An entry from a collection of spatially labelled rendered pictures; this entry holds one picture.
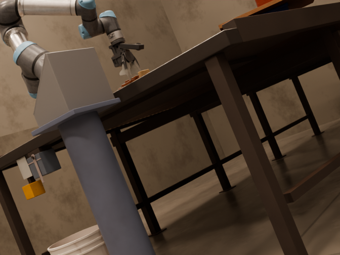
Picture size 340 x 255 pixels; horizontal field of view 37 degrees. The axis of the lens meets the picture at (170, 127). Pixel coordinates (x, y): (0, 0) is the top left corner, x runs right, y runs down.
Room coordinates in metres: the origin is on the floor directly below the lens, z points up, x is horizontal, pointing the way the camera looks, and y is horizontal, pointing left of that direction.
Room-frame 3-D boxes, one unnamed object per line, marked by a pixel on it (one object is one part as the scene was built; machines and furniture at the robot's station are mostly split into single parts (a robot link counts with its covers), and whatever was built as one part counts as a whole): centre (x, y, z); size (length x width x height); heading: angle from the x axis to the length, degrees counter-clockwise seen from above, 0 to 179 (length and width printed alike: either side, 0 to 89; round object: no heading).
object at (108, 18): (2.46, 0.08, 1.27); 0.09 x 0.08 x 0.11; 107
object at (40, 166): (2.73, 0.72, 0.77); 0.14 x 0.11 x 0.18; 47
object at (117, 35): (2.46, 0.08, 1.19); 0.08 x 0.08 x 0.05
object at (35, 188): (2.85, 0.85, 0.74); 0.09 x 0.08 x 0.24; 47
